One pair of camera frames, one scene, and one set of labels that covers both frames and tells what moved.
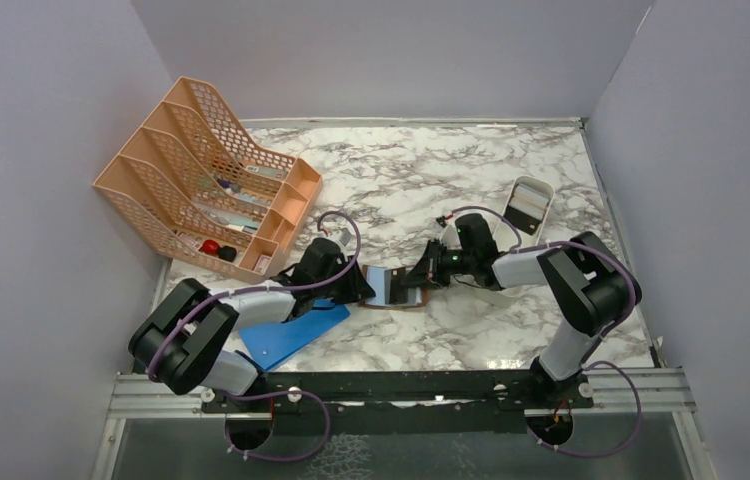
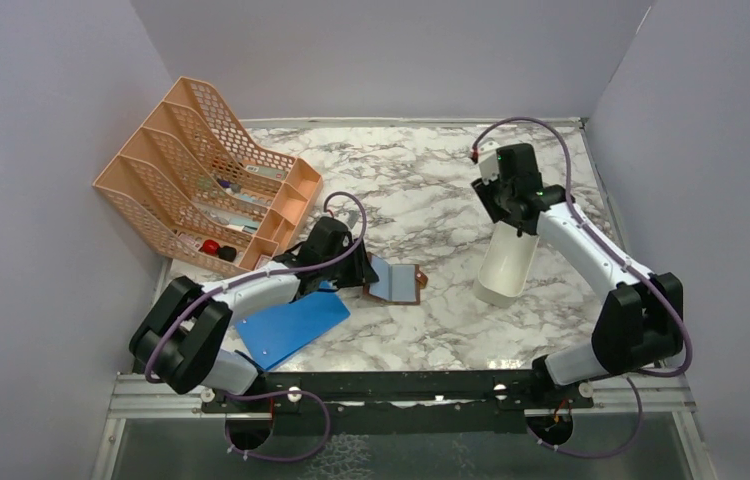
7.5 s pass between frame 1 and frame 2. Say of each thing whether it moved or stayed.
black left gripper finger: moved
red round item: stayed
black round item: stayed
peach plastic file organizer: stayed
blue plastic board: stayed
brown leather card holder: moved
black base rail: stayed
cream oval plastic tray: moved
